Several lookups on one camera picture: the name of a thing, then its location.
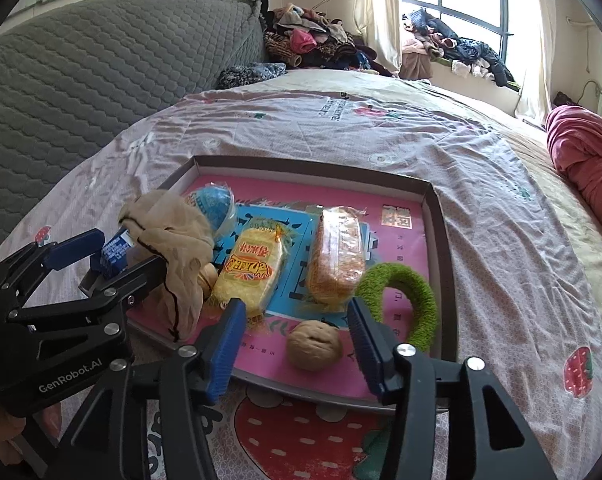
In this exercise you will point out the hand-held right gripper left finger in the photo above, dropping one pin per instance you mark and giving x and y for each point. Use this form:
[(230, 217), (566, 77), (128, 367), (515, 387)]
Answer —
[(226, 345)]

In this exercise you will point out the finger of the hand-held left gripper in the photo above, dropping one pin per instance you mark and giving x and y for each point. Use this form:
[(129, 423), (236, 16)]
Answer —
[(76, 249), (136, 280)]

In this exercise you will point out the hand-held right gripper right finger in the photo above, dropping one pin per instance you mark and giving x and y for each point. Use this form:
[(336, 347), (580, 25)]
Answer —
[(368, 350)]

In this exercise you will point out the blue snack packet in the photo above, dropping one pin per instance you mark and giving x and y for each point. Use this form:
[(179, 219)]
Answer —
[(113, 252)]

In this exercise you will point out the walnut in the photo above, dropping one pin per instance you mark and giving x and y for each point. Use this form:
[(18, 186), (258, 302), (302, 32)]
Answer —
[(315, 346), (209, 280)]

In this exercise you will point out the beige stocking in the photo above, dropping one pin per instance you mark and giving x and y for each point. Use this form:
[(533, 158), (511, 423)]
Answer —
[(176, 240)]

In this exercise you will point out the yellow cake packet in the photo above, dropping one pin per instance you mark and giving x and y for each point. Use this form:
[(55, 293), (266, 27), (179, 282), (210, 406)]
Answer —
[(251, 265)]

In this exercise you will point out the orange cracker packet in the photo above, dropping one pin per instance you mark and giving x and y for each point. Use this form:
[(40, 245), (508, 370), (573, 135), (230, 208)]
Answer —
[(336, 255)]

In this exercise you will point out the orange jelly cup packet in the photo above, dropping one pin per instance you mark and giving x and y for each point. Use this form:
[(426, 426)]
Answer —
[(213, 205)]

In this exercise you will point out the grey box tray pink inside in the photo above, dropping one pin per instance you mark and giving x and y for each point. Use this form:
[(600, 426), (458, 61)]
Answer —
[(411, 220)]

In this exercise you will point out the person's left hand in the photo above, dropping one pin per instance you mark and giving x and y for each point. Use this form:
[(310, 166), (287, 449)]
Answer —
[(1, 432)]

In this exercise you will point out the grey quilted headboard cover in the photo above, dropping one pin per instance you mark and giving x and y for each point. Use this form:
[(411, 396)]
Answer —
[(81, 70)]

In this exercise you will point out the dark fuzzy cloth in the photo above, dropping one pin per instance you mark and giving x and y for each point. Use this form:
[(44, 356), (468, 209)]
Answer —
[(251, 76)]

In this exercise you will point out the beige bed sheet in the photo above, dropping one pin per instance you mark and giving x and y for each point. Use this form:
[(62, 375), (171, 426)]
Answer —
[(431, 95)]

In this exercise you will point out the pink quilt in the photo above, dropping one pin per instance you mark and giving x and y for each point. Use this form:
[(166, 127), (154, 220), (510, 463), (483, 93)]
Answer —
[(591, 170)]

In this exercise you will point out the brown cloth bundle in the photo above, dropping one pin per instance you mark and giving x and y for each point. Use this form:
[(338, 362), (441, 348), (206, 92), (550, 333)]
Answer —
[(416, 66)]

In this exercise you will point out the pile of mixed clothes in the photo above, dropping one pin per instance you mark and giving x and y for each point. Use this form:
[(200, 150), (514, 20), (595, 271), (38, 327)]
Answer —
[(321, 40)]

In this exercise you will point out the pile of dark clothes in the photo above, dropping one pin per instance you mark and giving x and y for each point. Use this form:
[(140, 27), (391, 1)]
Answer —
[(471, 52)]

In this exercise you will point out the dark bag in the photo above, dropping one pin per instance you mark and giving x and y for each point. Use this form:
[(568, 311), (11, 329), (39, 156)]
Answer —
[(563, 98)]

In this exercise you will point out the cream curtain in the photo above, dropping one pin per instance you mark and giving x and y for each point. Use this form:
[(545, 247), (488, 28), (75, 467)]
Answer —
[(536, 45), (378, 15)]

